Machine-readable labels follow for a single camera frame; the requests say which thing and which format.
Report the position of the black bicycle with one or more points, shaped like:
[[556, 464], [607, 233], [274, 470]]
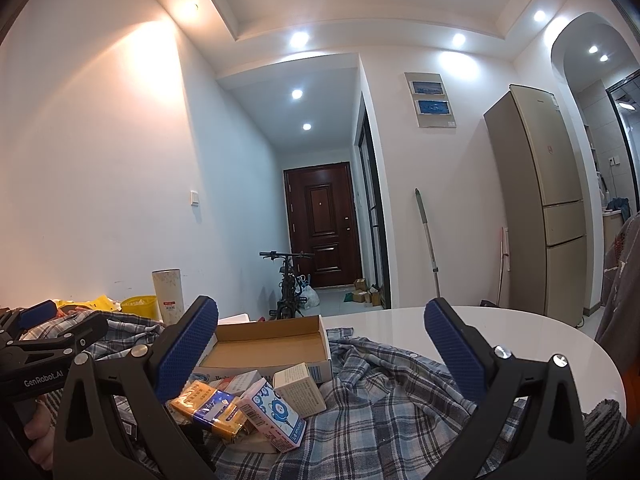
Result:
[[288, 306]]

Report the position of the yellow plastic container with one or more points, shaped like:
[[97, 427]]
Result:
[[144, 306]]

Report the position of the black box on floor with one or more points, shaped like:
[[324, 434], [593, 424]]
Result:
[[488, 304]]

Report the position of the yellow blue cigarette pack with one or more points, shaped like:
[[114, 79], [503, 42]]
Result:
[[211, 409]]

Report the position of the white plastic bag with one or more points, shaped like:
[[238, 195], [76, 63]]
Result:
[[308, 298]]

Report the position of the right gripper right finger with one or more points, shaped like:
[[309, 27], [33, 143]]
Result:
[[549, 441]]

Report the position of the dark red entrance door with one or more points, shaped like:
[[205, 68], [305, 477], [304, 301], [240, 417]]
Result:
[[322, 224]]

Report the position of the red white cigarette carton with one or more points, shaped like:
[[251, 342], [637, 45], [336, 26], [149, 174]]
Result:
[[237, 384]]

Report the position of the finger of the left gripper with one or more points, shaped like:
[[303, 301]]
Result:
[[36, 315]]

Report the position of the beige cardboard small box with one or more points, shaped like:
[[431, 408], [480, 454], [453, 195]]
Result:
[[296, 386]]

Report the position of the cardboard tray box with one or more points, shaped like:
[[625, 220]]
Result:
[[269, 347]]

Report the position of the mop with green handle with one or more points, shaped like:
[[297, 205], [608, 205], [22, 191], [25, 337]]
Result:
[[429, 241]]

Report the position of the yellow snack bag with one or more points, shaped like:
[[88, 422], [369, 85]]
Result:
[[102, 303]]

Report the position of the striped grey towel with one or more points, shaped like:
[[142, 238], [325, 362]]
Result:
[[606, 429]]

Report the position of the person's left hand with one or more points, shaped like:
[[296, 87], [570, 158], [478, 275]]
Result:
[[40, 432]]

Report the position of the gold refrigerator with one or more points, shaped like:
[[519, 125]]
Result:
[[542, 196]]

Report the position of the electrical panel on wall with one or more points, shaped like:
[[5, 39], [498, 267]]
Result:
[[430, 100]]

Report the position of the pink white stick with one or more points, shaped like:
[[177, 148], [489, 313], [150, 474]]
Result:
[[504, 261]]

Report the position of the cardboard boxes on floor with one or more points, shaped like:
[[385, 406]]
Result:
[[365, 293]]

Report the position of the pink blue patterned box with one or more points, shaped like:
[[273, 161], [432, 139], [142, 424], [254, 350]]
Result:
[[272, 416]]

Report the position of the white wall switch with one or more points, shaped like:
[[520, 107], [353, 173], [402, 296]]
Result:
[[194, 199]]

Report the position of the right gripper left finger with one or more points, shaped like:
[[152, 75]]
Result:
[[90, 441]]

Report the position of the blue plaid shirt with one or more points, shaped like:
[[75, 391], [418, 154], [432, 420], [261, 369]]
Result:
[[390, 414]]

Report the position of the black glass sliding door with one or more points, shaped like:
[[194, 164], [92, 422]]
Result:
[[375, 214]]

